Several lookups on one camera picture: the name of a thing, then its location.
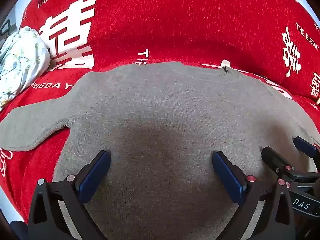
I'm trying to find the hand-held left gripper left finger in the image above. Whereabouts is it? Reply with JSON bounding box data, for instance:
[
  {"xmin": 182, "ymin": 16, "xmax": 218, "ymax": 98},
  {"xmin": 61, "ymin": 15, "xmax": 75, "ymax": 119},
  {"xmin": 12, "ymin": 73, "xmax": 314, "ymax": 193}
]
[{"xmin": 27, "ymin": 150, "xmax": 112, "ymax": 240}]

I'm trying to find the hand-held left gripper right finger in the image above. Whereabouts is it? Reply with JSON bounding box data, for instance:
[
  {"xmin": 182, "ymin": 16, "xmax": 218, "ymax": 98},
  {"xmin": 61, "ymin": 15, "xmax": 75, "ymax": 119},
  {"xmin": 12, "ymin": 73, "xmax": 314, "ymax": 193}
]
[{"xmin": 212, "ymin": 151, "xmax": 297, "ymax": 240}]

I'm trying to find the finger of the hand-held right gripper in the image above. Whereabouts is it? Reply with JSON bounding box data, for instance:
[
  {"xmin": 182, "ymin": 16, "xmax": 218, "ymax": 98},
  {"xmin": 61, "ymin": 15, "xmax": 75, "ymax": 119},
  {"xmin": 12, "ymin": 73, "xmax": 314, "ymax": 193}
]
[
  {"xmin": 293, "ymin": 136, "xmax": 320, "ymax": 158},
  {"xmin": 261, "ymin": 146, "xmax": 295, "ymax": 180}
]

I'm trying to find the grey knit sweater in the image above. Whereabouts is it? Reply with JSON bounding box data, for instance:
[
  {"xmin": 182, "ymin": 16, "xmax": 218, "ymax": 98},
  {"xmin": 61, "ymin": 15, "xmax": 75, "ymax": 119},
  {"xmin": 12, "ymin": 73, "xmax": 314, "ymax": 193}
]
[{"xmin": 0, "ymin": 61, "xmax": 320, "ymax": 240}]

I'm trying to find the dark blue cloth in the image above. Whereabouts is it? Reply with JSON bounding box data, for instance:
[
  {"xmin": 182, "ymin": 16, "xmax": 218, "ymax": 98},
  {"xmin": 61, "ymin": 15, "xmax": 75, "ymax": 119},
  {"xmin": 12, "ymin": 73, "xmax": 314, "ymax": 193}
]
[{"xmin": 10, "ymin": 220, "xmax": 28, "ymax": 240}]

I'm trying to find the white floral cloth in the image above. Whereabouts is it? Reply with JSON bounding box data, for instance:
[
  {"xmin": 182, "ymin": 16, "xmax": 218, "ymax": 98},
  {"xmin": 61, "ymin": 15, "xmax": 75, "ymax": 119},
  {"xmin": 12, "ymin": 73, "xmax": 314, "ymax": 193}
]
[{"xmin": 0, "ymin": 27, "xmax": 52, "ymax": 110}]

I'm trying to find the red printed blanket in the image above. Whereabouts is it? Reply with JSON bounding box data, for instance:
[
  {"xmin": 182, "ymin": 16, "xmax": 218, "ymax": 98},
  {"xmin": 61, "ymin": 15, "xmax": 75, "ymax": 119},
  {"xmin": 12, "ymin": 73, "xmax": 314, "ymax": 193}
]
[{"xmin": 0, "ymin": 0, "xmax": 320, "ymax": 230}]

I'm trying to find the black chair back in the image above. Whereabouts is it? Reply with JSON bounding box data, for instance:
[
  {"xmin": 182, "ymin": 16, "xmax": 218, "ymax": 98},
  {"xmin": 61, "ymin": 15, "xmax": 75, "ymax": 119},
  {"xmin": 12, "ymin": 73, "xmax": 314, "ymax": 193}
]
[{"xmin": 0, "ymin": 20, "xmax": 12, "ymax": 37}]

